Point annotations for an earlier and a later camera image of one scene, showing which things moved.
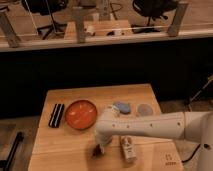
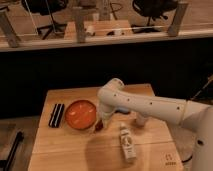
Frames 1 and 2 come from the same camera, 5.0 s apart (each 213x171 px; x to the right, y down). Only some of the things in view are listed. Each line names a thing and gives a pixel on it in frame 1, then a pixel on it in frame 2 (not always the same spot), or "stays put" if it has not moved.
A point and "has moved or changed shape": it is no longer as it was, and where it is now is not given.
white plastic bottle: (129, 148) stays put
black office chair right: (152, 9) stays put
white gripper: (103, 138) → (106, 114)
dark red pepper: (97, 152) has moved or changed shape
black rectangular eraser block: (56, 115) stays put
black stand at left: (6, 163) stays put
